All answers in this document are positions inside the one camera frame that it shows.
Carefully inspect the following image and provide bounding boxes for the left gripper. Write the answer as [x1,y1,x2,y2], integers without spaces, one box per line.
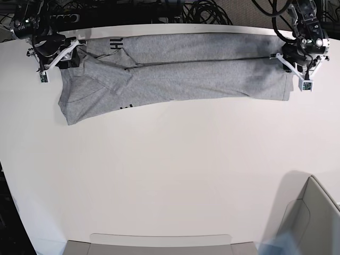
[270,39,330,82]

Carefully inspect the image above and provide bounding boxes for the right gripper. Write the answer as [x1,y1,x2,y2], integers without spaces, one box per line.
[25,33,87,72]

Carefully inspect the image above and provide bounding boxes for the grey T-shirt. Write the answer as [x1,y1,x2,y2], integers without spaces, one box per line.
[58,33,293,125]

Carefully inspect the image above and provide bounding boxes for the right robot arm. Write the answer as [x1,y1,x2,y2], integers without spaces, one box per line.
[11,1,81,73]

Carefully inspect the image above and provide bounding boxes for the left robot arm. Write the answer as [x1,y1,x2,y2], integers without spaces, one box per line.
[271,1,330,91]

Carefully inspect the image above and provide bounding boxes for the black power strip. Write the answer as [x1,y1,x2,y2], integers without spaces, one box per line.
[50,14,80,23]

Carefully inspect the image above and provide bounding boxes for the grey bin right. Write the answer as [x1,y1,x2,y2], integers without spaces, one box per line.
[275,176,339,254]

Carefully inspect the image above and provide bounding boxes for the grey bin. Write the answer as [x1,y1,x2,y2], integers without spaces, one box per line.
[275,176,339,254]
[63,233,258,254]

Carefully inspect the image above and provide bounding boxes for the grey bin bottom centre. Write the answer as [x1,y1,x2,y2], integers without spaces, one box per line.
[63,233,258,254]

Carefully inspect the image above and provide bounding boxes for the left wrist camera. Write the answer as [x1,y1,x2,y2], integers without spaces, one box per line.
[299,80,313,91]

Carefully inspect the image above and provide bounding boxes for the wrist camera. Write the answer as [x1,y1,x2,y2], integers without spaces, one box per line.
[299,80,313,91]
[39,71,49,83]

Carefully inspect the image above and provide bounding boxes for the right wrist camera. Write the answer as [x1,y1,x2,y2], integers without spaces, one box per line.
[39,71,49,83]

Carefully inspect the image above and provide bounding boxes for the black coiled cables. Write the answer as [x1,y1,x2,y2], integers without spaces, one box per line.
[183,0,234,26]

